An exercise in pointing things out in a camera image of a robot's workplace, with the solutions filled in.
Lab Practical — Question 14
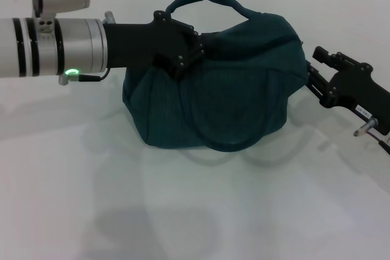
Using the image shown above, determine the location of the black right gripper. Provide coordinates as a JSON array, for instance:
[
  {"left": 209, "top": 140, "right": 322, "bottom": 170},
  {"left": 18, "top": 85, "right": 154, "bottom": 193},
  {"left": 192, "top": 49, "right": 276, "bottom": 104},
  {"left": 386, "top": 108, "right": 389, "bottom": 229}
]
[{"left": 304, "top": 46, "right": 390, "bottom": 136}]

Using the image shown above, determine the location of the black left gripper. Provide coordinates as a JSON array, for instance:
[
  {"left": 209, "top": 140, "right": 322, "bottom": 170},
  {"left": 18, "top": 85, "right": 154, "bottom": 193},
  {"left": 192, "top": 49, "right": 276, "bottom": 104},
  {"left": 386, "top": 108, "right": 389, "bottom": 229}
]
[{"left": 102, "top": 10, "right": 205, "bottom": 80}]

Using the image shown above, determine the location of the dark teal insulated bag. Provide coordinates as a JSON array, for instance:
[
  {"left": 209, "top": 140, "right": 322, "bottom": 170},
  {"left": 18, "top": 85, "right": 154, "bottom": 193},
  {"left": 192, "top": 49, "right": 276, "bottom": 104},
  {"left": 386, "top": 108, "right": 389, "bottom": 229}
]
[{"left": 121, "top": 0, "right": 307, "bottom": 153}]

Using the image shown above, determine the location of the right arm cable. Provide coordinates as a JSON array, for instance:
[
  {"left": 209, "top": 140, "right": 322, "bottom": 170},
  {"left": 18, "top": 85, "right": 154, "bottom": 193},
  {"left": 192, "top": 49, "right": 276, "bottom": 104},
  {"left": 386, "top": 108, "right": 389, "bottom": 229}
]
[{"left": 353, "top": 118, "right": 390, "bottom": 154}]

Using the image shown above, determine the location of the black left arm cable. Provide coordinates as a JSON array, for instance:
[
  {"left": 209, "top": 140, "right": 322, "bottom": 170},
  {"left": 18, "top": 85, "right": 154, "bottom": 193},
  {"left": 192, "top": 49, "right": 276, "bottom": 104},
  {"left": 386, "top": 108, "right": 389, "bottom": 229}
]
[{"left": 79, "top": 68, "right": 111, "bottom": 83}]

